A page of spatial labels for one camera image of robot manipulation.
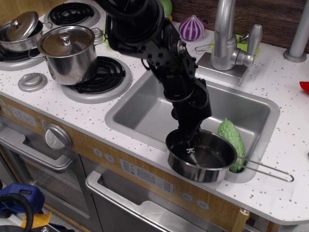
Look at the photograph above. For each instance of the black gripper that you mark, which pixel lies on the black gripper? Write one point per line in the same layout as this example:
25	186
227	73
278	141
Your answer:
191	112

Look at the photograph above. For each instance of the front left black burner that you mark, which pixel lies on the front left black burner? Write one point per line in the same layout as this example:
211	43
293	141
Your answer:
10	61

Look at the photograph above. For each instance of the large steel pot with lid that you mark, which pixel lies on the large steel pot with lid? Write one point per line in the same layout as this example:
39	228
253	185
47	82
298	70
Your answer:
70	54

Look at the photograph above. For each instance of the small steel pot with lid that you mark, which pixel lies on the small steel pot with lid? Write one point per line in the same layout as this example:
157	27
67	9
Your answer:
23	32

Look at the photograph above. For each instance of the black burner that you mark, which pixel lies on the black burner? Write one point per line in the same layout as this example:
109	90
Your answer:
10	61
112	79
73	13

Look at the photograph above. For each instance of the blue clamp with black hose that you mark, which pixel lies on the blue clamp with black hose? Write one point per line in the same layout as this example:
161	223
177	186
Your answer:
22	198

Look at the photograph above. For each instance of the green toy cabbage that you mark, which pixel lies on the green toy cabbage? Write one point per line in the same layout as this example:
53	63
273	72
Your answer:
167	5

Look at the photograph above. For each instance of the oven door with handle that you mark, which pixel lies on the oven door with handle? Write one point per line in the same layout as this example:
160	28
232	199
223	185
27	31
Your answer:
59	174

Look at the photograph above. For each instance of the red toy pepper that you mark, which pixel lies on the red toy pepper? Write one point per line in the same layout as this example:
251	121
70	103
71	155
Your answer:
305	86

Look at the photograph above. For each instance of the purple striped toy onion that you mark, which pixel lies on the purple striped toy onion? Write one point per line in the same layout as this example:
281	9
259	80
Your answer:
192	28

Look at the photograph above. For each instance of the front right black burner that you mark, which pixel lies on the front right black burner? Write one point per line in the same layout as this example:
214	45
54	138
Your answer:
112	79

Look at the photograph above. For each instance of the silver oven dial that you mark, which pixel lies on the silver oven dial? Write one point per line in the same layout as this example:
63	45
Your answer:
56	138

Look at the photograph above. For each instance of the grey stove knob front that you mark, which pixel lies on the grey stove knob front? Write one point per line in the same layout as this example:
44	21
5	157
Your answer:
32	82

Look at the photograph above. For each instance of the dishwasher door with handle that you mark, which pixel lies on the dishwasher door with handle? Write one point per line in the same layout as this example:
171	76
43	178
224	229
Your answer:
124	206

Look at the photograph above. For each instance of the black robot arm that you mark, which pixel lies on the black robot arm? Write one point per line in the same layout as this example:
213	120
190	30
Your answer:
139	28

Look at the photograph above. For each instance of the steel saucepan with wire handle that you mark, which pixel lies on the steel saucepan with wire handle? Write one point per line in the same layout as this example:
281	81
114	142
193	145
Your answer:
210	157

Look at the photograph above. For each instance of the green bitter melon toy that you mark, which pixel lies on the green bitter melon toy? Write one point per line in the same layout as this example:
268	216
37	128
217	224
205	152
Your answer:
228	131

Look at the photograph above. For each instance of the grey pole with base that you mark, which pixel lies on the grey pole with base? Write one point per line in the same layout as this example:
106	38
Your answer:
296	53

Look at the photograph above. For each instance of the silver toy faucet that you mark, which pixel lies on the silver toy faucet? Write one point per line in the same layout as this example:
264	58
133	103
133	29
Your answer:
226	62

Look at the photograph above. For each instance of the rear left black burner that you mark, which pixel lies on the rear left black burner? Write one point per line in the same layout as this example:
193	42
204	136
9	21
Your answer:
73	13

